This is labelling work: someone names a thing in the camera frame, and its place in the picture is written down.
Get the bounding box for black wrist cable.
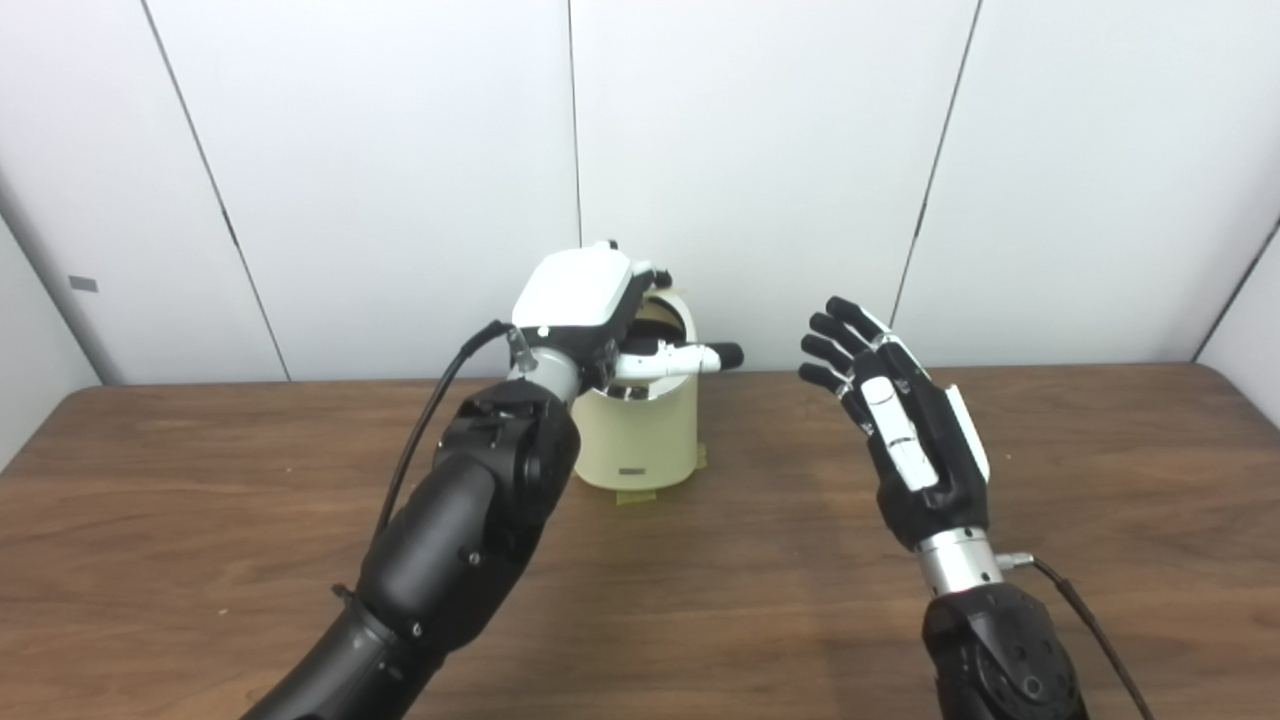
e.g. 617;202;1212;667
335;320;531;601
995;552;1156;720

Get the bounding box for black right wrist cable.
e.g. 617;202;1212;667
995;552;1156;720

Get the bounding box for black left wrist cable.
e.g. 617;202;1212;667
335;320;531;601

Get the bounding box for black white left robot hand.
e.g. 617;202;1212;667
508;240;746;393

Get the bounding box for cream-colored round bin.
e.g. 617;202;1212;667
570;285;701;493

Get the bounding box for cream round bin lid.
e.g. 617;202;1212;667
635;287;693;331

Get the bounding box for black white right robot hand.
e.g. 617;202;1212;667
798;296;991;553

